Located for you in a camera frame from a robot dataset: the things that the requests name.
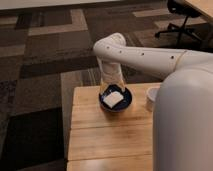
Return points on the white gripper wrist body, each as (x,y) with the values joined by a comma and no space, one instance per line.
(111,74)

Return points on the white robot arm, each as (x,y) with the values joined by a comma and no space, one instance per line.
(183,107)

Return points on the white ceramic cup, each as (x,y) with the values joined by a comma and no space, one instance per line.
(151,95)

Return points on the dark blue plate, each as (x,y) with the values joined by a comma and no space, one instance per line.
(122,105)

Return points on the wooden desk corner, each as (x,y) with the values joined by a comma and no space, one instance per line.
(205,7)

